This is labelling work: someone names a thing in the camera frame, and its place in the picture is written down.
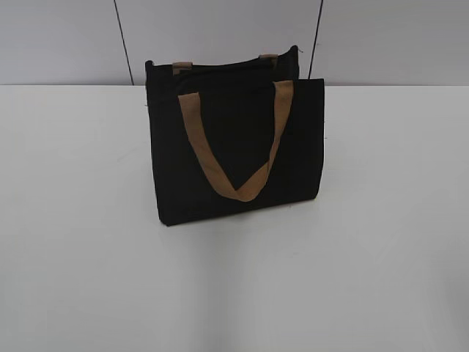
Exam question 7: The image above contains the black tote bag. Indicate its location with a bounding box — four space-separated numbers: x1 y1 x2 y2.
145 46 325 226

